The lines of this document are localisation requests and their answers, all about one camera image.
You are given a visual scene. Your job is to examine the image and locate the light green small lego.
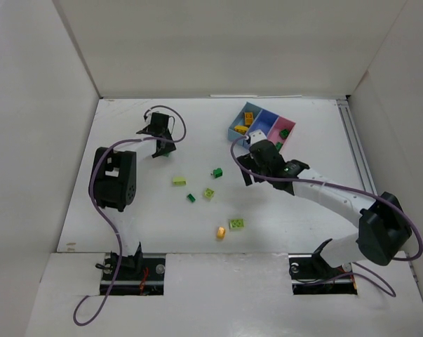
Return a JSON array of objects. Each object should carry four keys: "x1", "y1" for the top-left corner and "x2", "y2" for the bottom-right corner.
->
[{"x1": 203, "y1": 188, "x2": 215, "y2": 200}]

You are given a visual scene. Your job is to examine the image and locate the yellow rounded lego brick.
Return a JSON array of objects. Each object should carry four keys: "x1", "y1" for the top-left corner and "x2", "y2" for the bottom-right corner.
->
[{"x1": 243, "y1": 112, "x2": 254, "y2": 127}]

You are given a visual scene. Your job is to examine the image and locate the dark green lego brick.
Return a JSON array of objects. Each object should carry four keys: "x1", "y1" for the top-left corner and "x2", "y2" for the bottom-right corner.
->
[{"x1": 211, "y1": 168, "x2": 223, "y2": 179}]

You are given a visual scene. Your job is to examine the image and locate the aluminium rail right side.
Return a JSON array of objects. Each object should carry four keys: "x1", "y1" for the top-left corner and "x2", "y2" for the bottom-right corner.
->
[{"x1": 336, "y1": 99, "x2": 377, "y2": 194}]

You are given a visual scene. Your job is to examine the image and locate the yellow studded lego brick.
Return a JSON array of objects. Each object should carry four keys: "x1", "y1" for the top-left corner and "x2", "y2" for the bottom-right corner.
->
[{"x1": 234, "y1": 125, "x2": 248, "y2": 135}]

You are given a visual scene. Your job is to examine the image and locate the green numbered lego cube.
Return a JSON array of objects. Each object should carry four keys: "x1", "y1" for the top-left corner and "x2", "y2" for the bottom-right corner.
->
[{"x1": 279, "y1": 129, "x2": 290, "y2": 140}]

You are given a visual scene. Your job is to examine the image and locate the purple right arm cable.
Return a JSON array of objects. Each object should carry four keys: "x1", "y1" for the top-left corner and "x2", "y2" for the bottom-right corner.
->
[{"x1": 230, "y1": 135, "x2": 423, "y2": 298}]

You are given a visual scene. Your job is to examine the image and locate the light green studded lego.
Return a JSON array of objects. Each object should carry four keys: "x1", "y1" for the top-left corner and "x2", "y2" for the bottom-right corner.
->
[{"x1": 229, "y1": 218, "x2": 245, "y2": 230}]

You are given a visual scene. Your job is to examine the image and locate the purple blue container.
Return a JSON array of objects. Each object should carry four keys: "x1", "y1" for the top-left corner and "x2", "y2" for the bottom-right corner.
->
[{"x1": 248, "y1": 109, "x2": 278, "y2": 136}]

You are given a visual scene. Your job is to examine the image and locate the light blue container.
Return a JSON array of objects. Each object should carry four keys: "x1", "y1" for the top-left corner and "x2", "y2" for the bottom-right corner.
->
[{"x1": 227, "y1": 102, "x2": 262, "y2": 141}]

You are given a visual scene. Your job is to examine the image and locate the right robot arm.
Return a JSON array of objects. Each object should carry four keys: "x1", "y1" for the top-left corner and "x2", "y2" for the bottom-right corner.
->
[{"x1": 234, "y1": 140, "x2": 414, "y2": 269}]

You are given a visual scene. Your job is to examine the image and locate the small dark green lego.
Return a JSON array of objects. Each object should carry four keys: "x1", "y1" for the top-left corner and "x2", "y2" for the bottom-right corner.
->
[{"x1": 187, "y1": 194, "x2": 196, "y2": 203}]

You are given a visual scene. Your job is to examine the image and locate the pink container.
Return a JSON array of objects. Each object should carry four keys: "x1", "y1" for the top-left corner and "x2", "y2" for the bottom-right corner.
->
[{"x1": 267, "y1": 117, "x2": 296, "y2": 151}]

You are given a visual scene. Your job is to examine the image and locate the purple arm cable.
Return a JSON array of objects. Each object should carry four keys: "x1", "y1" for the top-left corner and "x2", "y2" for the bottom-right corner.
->
[
  {"x1": 72, "y1": 105, "x2": 187, "y2": 327},
  {"x1": 230, "y1": 135, "x2": 423, "y2": 298}
]

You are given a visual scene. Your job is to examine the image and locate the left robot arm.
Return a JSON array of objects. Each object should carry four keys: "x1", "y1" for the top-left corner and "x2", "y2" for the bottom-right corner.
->
[{"x1": 88, "y1": 105, "x2": 187, "y2": 272}]

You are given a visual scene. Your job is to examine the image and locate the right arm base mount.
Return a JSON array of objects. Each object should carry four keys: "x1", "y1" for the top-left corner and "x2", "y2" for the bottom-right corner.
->
[{"x1": 288, "y1": 239, "x2": 358, "y2": 296}]

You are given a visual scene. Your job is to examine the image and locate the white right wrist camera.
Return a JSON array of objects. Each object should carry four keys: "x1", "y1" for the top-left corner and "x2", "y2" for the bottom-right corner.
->
[{"x1": 247, "y1": 129, "x2": 267, "y2": 146}]

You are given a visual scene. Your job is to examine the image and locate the orange small lego brick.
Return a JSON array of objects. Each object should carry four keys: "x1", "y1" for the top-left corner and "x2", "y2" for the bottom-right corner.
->
[{"x1": 216, "y1": 227, "x2": 226, "y2": 240}]

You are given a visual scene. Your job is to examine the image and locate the light green curved lego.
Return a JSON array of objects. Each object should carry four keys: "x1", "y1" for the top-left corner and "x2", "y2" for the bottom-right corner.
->
[{"x1": 172, "y1": 176, "x2": 187, "y2": 187}]

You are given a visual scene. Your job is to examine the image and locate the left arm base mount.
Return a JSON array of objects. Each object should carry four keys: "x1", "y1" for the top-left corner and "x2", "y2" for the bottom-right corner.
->
[{"x1": 95, "y1": 244, "x2": 166, "y2": 296}]

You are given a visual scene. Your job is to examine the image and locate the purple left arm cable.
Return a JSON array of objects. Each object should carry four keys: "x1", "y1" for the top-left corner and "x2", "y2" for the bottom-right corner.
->
[{"x1": 72, "y1": 105, "x2": 187, "y2": 327}]

